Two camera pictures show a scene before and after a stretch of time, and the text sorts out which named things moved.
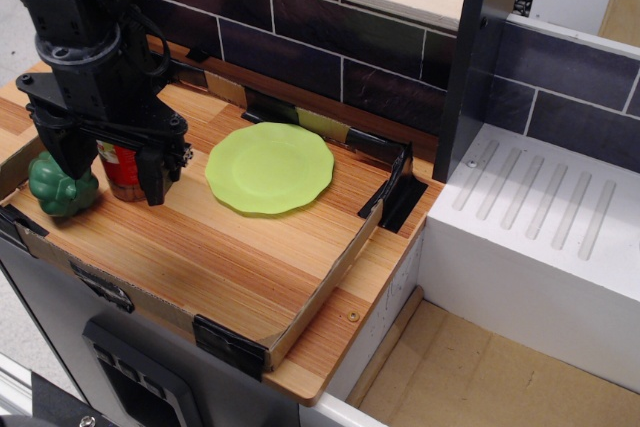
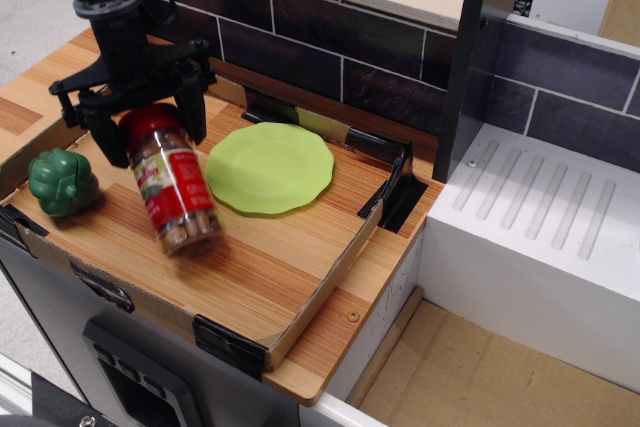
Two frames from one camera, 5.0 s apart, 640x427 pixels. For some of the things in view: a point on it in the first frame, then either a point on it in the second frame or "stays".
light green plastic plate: x=267 y=168 stays
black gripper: x=97 y=91 -> x=126 y=69
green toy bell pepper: x=57 y=193 stays
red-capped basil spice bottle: x=122 y=172 -> x=174 y=180
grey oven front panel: x=142 y=364 stays
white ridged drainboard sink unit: x=539 y=243 stays
